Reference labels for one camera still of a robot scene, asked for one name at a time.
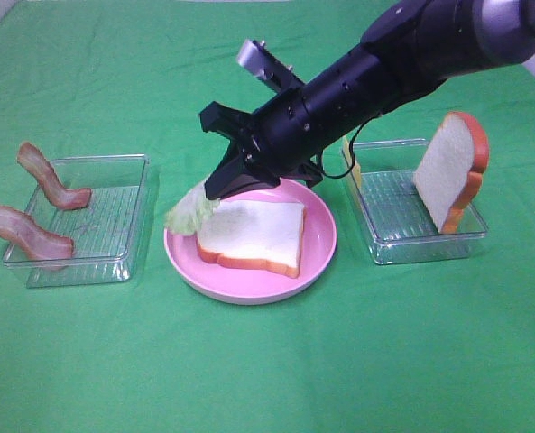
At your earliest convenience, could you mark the yellow toy cheese slice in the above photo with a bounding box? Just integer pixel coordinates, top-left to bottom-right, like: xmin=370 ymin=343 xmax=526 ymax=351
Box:
xmin=342 ymin=136 xmax=362 ymax=190

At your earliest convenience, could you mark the left clear plastic container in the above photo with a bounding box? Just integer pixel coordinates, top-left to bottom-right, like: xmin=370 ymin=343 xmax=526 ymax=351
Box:
xmin=2 ymin=154 xmax=150 ymax=289

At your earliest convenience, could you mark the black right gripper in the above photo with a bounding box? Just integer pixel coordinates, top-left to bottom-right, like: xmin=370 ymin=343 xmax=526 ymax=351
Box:
xmin=199 ymin=85 xmax=362 ymax=200

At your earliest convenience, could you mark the toy bacon strip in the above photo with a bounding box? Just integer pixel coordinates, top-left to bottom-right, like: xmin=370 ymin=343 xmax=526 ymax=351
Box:
xmin=16 ymin=142 xmax=92 ymax=210
xmin=0 ymin=205 xmax=75 ymax=262

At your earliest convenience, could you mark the right clear plastic container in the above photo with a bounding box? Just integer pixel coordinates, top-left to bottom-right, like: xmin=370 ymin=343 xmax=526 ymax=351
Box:
xmin=344 ymin=138 xmax=488 ymax=265

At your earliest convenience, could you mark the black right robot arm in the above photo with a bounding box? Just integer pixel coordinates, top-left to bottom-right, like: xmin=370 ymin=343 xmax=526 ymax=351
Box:
xmin=199 ymin=0 xmax=535 ymax=200

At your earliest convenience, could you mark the pink round plate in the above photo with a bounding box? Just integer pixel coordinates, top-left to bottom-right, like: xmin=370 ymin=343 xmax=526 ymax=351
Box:
xmin=164 ymin=180 xmax=337 ymax=305

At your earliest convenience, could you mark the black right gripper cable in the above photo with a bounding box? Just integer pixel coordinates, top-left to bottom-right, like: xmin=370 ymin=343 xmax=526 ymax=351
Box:
xmin=316 ymin=117 xmax=381 ymax=180

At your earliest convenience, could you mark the clear plastic container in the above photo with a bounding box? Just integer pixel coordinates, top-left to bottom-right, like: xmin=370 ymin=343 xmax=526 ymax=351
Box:
xmin=344 ymin=138 xmax=488 ymax=265
xmin=2 ymin=154 xmax=150 ymax=289

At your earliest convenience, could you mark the toy lettuce leaf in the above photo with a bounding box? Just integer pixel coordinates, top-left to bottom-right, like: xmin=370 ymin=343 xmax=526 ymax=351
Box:
xmin=164 ymin=180 xmax=220 ymax=236

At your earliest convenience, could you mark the green tablecloth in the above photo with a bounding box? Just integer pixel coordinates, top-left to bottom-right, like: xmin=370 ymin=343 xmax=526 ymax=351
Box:
xmin=0 ymin=1 xmax=535 ymax=432

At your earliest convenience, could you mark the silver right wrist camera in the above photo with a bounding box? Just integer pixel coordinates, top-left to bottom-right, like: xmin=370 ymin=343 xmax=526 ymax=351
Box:
xmin=236 ymin=40 xmax=304 ymax=94

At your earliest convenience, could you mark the toy bread slice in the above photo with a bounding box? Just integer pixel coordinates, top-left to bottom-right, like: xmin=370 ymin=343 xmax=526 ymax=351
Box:
xmin=413 ymin=111 xmax=490 ymax=235
xmin=196 ymin=200 xmax=306 ymax=278

